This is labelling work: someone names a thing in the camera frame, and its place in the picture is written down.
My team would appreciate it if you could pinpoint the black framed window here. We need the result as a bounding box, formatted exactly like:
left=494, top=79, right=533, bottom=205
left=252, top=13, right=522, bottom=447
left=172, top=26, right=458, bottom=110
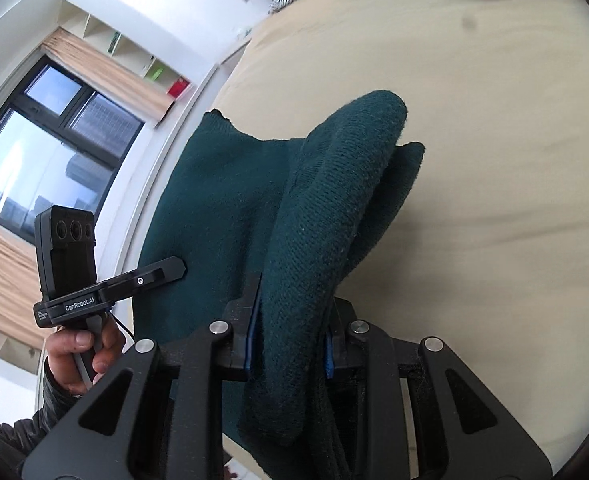
left=0, top=56, right=144, bottom=243

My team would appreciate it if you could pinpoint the person's left hand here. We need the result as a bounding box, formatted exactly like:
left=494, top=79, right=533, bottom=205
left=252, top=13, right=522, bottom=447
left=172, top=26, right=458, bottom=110
left=45, top=311, right=126, bottom=396

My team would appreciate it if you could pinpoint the dark green knit sweater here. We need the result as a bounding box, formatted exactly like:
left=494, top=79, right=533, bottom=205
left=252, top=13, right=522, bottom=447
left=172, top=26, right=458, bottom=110
left=133, top=90, right=424, bottom=479

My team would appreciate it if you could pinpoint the white built-in shelf unit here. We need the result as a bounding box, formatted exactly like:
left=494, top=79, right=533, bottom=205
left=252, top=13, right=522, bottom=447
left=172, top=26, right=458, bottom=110
left=58, top=0, right=192, bottom=99

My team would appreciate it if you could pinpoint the beige curtain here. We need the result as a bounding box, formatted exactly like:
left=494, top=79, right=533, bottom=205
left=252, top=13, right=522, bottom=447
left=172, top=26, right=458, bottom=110
left=40, top=28, right=174, bottom=124

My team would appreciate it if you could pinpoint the dark green book on shelf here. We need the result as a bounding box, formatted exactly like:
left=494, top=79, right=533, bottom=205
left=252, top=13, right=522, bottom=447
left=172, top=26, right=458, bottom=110
left=107, top=32, right=121, bottom=55

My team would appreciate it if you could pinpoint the black camera box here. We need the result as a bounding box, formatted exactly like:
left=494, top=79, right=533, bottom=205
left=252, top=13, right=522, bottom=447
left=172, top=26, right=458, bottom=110
left=35, top=205, right=97, bottom=301

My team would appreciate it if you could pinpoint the black jacket left forearm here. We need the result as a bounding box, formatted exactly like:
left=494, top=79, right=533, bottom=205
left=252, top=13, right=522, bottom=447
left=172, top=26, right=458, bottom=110
left=0, top=356, right=81, bottom=479

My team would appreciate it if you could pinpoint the green item on shelf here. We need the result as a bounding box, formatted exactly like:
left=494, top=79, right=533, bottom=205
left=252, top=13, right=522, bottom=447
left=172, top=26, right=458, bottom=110
left=144, top=58, right=166, bottom=81

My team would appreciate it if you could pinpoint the beige bed mattress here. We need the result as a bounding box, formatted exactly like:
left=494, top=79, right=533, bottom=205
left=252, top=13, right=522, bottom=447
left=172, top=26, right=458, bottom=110
left=215, top=0, right=589, bottom=468

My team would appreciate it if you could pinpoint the red box on shelf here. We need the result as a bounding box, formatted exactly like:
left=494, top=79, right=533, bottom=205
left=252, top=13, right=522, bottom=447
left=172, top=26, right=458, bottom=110
left=168, top=77, right=190, bottom=100

